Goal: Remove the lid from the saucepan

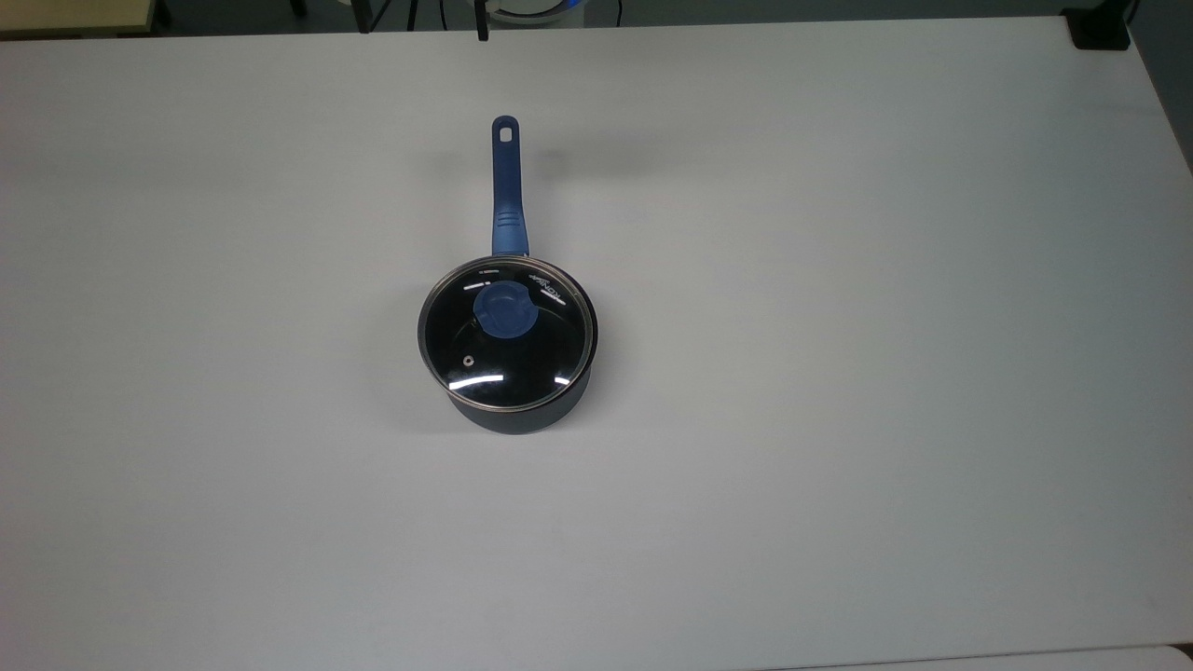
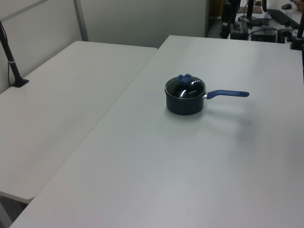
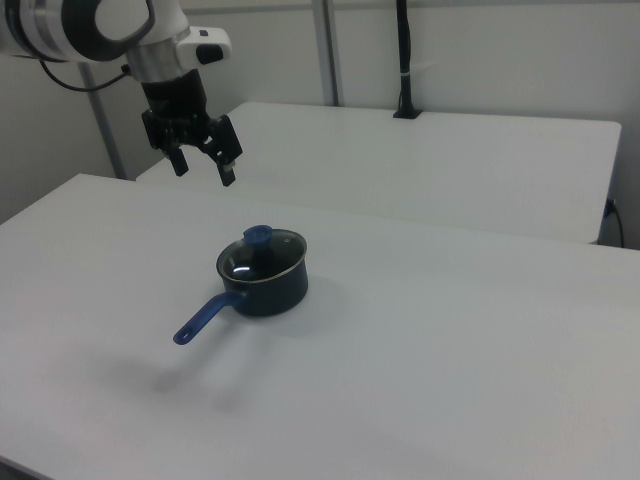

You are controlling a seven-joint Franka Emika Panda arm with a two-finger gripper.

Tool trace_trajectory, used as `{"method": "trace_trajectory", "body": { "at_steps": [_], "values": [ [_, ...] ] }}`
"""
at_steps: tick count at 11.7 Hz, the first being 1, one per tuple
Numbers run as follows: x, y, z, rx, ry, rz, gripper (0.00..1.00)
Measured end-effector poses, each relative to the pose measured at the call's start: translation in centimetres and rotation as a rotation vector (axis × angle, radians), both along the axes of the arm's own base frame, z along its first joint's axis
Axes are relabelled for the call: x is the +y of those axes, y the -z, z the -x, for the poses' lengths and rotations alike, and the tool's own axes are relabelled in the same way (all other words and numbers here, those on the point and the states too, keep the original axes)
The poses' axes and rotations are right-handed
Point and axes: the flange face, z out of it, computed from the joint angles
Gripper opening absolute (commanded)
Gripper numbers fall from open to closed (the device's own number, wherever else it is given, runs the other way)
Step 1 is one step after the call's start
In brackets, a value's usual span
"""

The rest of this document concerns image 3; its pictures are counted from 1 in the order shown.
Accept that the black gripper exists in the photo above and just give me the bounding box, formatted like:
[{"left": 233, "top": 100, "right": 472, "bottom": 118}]
[{"left": 139, "top": 69, "right": 245, "bottom": 188}]

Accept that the glass lid with blue knob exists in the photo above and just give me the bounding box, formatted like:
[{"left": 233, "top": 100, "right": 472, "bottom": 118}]
[{"left": 216, "top": 224, "right": 308, "bottom": 285}]

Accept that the white side table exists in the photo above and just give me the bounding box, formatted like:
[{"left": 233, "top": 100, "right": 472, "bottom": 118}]
[{"left": 135, "top": 101, "right": 623, "bottom": 246}]

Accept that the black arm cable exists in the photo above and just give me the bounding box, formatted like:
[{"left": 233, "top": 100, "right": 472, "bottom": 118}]
[{"left": 38, "top": 58, "right": 134, "bottom": 93}]

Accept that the dark saucepan with blue handle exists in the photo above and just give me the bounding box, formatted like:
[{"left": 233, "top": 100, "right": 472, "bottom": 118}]
[{"left": 173, "top": 227, "right": 310, "bottom": 347}]

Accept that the black camera pole with clamp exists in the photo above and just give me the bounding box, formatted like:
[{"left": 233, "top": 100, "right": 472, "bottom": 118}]
[{"left": 392, "top": 0, "right": 425, "bottom": 120}]

